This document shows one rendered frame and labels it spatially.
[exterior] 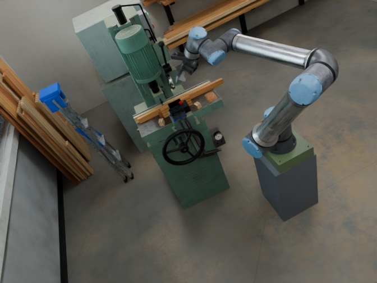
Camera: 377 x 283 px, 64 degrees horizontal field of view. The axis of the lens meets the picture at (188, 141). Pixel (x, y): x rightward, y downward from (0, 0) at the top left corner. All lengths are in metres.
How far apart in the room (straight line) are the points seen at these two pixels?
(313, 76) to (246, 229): 1.47
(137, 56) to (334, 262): 1.79
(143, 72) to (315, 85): 1.04
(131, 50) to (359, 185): 1.90
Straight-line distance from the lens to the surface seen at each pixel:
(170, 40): 3.91
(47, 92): 2.62
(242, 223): 2.45
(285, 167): 1.96
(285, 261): 2.29
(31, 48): 4.26
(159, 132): 2.03
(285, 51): 1.47
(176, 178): 2.35
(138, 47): 1.83
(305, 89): 1.26
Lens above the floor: 2.10
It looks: 41 degrees down
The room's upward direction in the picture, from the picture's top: 24 degrees counter-clockwise
